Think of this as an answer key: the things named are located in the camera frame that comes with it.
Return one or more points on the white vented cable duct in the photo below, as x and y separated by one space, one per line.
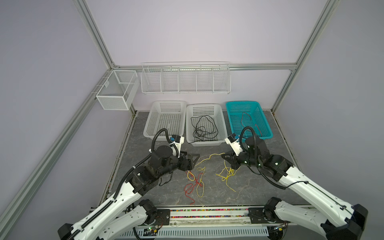
205 233

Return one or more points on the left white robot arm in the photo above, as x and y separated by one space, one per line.
125 208

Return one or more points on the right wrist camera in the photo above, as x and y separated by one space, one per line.
233 141

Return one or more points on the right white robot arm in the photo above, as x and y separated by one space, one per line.
330 217

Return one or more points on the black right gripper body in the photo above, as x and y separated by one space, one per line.
243 159

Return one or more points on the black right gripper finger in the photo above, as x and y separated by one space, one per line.
227 166
227 155

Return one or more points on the left white plastic basket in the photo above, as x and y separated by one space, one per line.
170 115

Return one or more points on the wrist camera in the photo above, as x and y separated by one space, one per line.
233 141
176 144

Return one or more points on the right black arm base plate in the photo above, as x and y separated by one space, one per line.
264 216

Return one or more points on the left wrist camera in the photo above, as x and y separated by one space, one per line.
176 144

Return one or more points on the middle white plastic basket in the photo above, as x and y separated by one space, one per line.
205 125

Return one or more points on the white wire wall shelf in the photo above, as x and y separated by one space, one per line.
186 78

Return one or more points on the white mesh wall box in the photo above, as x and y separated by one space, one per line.
118 90

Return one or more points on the small green circuit board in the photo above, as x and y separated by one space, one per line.
150 232

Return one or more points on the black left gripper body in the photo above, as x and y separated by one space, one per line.
175 163

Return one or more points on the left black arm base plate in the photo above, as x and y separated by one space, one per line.
161 217

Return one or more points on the white plastic basket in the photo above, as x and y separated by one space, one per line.
170 115
205 125

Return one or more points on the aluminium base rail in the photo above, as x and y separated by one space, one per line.
180 218

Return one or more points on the teal plastic basket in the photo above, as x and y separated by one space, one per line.
243 114

